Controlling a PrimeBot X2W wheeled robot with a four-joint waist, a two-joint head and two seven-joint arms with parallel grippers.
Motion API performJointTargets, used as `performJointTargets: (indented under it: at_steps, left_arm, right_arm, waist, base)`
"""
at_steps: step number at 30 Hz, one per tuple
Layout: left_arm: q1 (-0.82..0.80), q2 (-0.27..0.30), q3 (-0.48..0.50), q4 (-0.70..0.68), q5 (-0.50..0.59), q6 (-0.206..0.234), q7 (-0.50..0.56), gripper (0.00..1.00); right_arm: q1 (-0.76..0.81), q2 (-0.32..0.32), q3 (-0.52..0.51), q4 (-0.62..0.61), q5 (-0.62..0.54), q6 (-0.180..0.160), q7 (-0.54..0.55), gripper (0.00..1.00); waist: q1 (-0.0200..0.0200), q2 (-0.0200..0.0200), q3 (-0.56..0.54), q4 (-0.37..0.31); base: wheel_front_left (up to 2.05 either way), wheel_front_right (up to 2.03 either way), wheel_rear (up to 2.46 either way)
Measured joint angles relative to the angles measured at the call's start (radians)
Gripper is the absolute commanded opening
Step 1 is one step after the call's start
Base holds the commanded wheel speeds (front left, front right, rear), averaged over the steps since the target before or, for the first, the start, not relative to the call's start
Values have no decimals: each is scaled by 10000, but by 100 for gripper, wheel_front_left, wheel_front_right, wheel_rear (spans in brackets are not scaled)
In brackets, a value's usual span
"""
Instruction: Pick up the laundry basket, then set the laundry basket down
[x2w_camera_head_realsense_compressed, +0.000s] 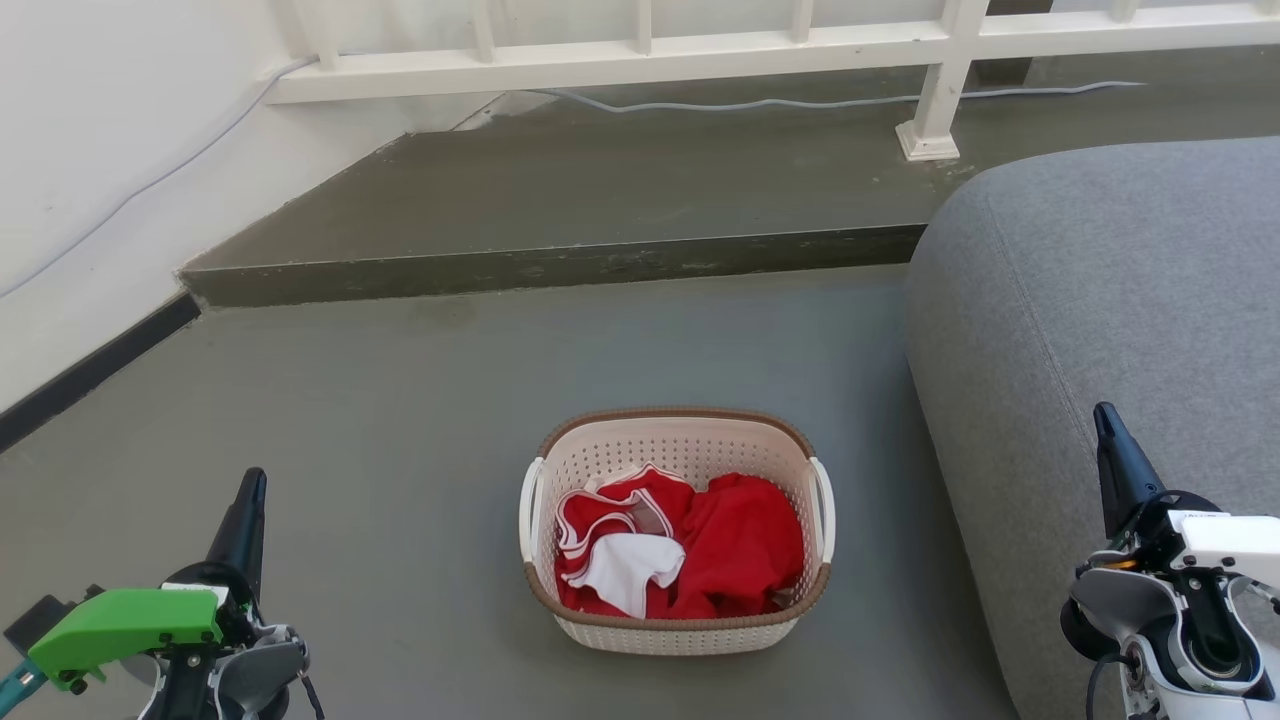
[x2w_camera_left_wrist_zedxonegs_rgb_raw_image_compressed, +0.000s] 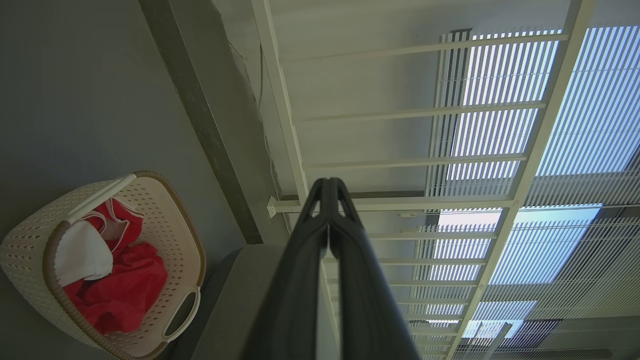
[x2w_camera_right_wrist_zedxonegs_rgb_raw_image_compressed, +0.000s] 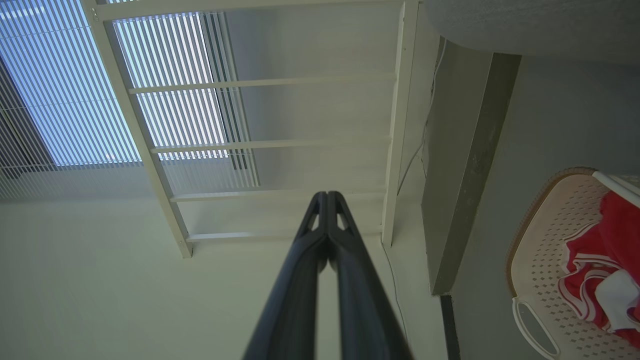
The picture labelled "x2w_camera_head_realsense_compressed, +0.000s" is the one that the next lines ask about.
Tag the black baseboard strip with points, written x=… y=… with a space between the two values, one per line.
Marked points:
x=100 y=366

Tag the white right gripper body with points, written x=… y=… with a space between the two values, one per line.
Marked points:
x=1225 y=545

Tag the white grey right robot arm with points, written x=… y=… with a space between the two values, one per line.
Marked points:
x=1170 y=640

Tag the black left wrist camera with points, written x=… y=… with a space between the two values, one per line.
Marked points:
x=38 y=622

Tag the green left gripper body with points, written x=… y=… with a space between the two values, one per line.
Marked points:
x=120 y=620

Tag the cream perforated plastic laundry basket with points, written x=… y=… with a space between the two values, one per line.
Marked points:
x=680 y=440

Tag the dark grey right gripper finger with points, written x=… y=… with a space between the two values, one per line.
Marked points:
x=1122 y=470

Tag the white wooden railing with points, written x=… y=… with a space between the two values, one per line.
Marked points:
x=600 y=62

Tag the plain red garment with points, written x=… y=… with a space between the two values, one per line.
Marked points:
x=742 y=550

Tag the red garment with white trim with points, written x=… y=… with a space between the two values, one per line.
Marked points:
x=602 y=510

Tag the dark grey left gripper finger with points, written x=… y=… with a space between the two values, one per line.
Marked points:
x=243 y=525

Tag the grey fabric sofa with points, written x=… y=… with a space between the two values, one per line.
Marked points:
x=1100 y=300

